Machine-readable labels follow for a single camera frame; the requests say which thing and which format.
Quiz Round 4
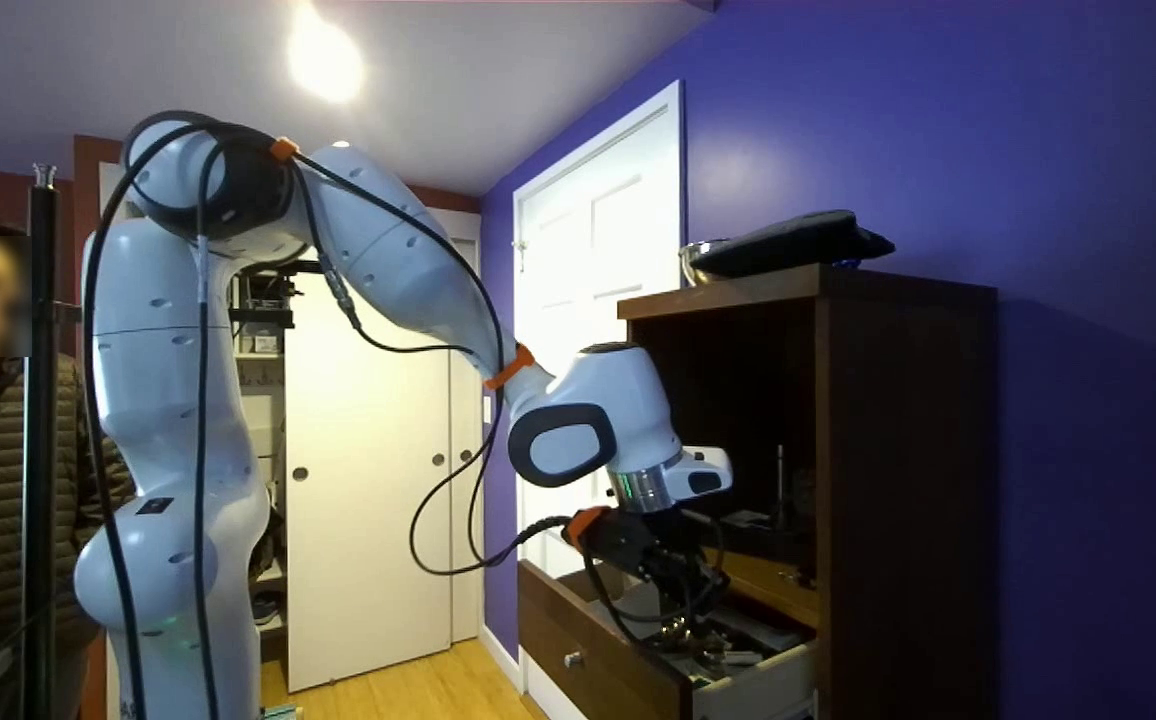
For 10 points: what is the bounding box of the wooden cabinet drawer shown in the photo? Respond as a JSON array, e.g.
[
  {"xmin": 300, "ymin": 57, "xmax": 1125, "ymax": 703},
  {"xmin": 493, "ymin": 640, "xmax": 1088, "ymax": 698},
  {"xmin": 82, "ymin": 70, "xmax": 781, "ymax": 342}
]
[{"xmin": 511, "ymin": 552, "xmax": 825, "ymax": 720}]

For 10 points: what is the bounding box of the cluttered shelf unit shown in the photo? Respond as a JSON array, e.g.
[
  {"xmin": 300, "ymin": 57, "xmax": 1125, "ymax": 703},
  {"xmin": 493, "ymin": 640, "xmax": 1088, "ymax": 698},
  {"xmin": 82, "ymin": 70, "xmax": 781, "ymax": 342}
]
[{"xmin": 228, "ymin": 259, "xmax": 296, "ymax": 631}]

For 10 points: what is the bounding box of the white closet door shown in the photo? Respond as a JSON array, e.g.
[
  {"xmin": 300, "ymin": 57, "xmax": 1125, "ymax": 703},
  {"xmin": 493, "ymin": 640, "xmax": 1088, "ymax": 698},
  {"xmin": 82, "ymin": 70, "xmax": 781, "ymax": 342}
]
[{"xmin": 279, "ymin": 266, "xmax": 459, "ymax": 697}]

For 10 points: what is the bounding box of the white panel door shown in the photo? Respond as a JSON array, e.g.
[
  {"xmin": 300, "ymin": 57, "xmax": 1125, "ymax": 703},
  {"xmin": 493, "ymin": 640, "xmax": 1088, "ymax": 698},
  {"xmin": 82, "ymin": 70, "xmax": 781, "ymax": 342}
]
[{"xmin": 507, "ymin": 75, "xmax": 690, "ymax": 672}]

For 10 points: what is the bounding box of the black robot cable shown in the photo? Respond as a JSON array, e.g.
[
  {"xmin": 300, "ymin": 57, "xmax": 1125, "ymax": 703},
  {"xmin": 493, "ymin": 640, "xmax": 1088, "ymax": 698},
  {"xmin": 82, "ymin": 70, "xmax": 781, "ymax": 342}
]
[{"xmin": 76, "ymin": 107, "xmax": 614, "ymax": 720}]

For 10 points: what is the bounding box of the black tripod pole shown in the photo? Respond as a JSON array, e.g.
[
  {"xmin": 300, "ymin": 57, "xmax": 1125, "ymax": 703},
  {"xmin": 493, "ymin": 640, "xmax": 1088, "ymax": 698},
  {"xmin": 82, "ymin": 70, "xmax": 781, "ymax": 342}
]
[{"xmin": 17, "ymin": 159, "xmax": 76, "ymax": 720}]

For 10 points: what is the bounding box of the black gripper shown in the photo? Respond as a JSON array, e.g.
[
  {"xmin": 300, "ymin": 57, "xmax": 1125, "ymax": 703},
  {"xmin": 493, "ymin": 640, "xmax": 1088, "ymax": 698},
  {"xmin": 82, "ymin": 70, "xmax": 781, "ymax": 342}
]
[{"xmin": 590, "ymin": 502, "xmax": 742, "ymax": 646}]

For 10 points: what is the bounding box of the round ceiling lamp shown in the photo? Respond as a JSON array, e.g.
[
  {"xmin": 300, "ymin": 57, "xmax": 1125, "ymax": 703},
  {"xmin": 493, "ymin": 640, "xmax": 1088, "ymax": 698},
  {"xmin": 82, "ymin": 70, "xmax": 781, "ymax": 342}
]
[{"xmin": 279, "ymin": 0, "xmax": 373, "ymax": 111}]

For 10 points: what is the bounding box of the flat black object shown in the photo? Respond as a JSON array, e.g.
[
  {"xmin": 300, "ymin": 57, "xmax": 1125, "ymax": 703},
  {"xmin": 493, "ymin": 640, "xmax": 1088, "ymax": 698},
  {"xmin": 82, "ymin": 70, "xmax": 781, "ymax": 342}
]
[{"xmin": 681, "ymin": 205, "xmax": 900, "ymax": 284}]

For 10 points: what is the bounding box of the brown wooden cabinet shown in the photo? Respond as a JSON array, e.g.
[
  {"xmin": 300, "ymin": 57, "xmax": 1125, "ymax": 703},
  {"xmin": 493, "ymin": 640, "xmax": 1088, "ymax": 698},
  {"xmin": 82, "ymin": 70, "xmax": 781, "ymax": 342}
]
[{"xmin": 613, "ymin": 259, "xmax": 1003, "ymax": 720}]

